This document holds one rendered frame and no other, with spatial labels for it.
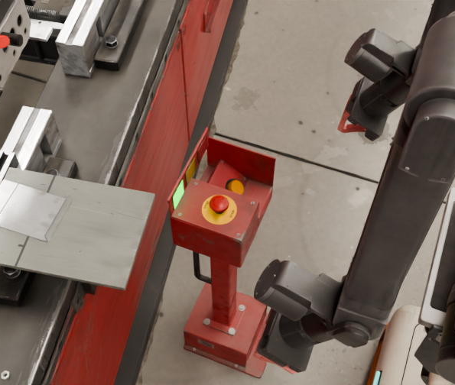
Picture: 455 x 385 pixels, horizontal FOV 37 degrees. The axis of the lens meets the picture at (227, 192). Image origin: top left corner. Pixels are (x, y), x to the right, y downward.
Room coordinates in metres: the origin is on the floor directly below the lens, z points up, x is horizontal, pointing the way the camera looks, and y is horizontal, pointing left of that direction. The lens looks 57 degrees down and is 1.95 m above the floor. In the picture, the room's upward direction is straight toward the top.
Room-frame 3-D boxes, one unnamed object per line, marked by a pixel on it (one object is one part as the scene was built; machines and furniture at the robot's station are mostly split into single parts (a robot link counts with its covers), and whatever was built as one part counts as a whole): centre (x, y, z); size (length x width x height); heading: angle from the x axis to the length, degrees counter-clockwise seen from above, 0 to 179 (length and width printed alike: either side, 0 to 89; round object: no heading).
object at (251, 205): (0.78, 0.01, 0.75); 0.20 x 0.16 x 0.18; 158
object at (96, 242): (0.56, 0.27, 1.00); 0.26 x 0.18 x 0.01; 78
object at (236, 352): (0.76, -0.02, 0.06); 0.25 x 0.20 x 0.12; 68
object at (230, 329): (0.78, 0.01, 0.13); 0.10 x 0.10 x 0.01; 68
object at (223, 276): (0.78, 0.01, 0.39); 0.05 x 0.05 x 0.54; 68
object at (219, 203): (0.73, 0.02, 0.79); 0.04 x 0.04 x 0.04
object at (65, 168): (0.62, 0.35, 0.89); 0.30 x 0.05 x 0.03; 168
